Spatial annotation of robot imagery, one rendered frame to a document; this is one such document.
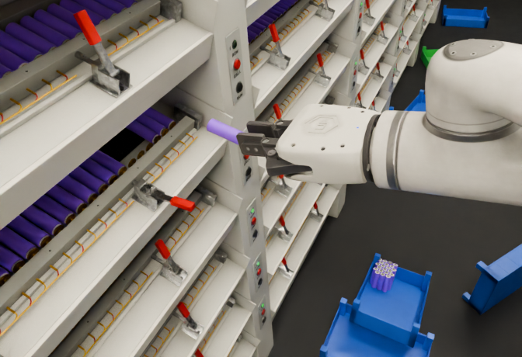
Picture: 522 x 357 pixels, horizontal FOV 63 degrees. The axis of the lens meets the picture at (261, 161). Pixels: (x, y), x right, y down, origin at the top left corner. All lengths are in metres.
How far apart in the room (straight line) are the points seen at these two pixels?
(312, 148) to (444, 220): 1.51
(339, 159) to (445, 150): 0.10
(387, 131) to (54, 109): 0.35
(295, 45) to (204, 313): 0.62
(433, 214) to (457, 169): 1.51
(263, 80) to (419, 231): 1.16
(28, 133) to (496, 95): 0.42
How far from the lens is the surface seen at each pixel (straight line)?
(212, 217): 0.85
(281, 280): 1.44
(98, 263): 0.60
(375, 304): 1.55
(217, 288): 0.98
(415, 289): 1.67
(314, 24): 1.10
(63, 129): 0.49
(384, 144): 0.44
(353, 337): 1.55
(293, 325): 1.56
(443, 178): 0.43
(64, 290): 0.59
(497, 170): 0.42
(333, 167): 0.45
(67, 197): 0.63
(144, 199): 0.63
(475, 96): 0.37
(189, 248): 0.81
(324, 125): 0.48
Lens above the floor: 1.38
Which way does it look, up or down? 41 degrees down
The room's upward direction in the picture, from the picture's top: 4 degrees counter-clockwise
